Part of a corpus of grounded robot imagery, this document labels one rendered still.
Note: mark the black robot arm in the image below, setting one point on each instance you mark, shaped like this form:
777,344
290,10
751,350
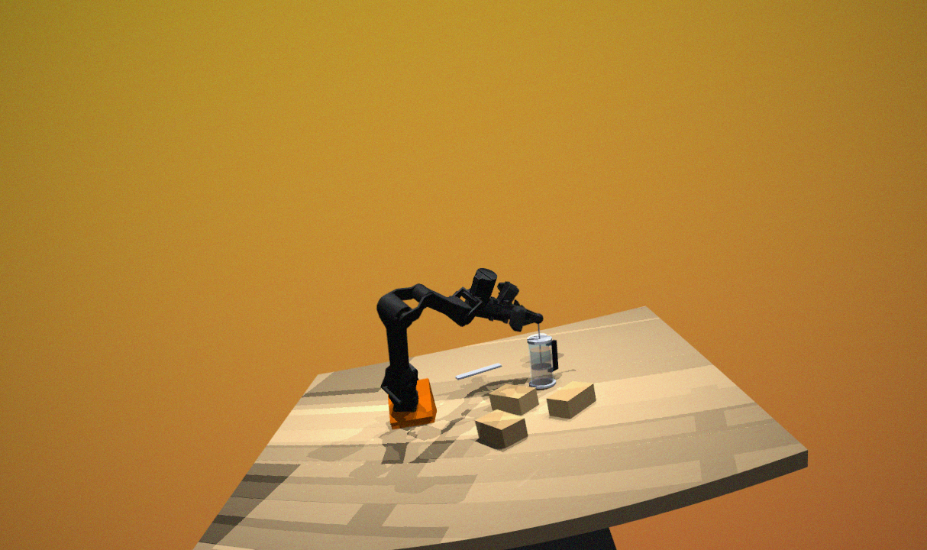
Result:
400,376

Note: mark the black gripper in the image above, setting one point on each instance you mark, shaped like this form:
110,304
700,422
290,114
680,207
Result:
519,316

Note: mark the glass french press with black knob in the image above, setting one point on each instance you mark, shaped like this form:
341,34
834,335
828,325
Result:
543,359

